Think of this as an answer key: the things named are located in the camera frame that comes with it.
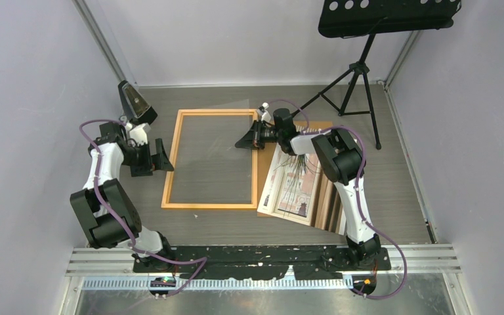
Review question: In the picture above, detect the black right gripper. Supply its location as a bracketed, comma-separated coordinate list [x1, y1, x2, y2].
[235, 119, 283, 151]

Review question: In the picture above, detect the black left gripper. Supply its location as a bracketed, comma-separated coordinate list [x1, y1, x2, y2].
[121, 138, 173, 177]

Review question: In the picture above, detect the orange wooden picture frame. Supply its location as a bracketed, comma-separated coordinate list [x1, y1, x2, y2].
[161, 109, 258, 211]

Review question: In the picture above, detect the clear acrylic sheet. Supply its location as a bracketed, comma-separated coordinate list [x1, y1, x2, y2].
[169, 100, 253, 205]

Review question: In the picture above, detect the illustrated photo print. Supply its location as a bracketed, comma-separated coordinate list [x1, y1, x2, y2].
[257, 123, 329, 227]

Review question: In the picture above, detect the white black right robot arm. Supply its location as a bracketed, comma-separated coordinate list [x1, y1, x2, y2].
[235, 108, 381, 270]

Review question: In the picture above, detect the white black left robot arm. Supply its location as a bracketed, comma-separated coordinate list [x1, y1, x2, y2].
[70, 119, 175, 272]

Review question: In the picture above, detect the black metronome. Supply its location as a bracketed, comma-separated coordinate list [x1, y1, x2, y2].
[117, 80, 158, 125]

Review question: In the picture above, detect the black music stand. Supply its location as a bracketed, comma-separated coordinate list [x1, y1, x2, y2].
[292, 0, 462, 150]

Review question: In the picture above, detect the brown backing board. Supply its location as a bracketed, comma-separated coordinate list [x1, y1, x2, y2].
[256, 121, 348, 231]

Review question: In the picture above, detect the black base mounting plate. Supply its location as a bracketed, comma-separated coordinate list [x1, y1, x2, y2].
[133, 245, 391, 280]

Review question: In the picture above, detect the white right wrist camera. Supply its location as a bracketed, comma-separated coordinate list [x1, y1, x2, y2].
[256, 102, 272, 123]

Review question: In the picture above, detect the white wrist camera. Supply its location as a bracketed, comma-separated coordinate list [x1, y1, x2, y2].
[256, 102, 272, 123]
[125, 123, 151, 146]

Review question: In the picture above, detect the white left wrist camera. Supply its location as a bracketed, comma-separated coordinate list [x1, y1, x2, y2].
[125, 123, 151, 146]

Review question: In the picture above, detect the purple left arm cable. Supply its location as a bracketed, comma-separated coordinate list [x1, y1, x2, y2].
[79, 119, 209, 299]

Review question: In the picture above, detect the aluminium rail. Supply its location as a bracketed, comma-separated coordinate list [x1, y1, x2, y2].
[66, 244, 461, 280]

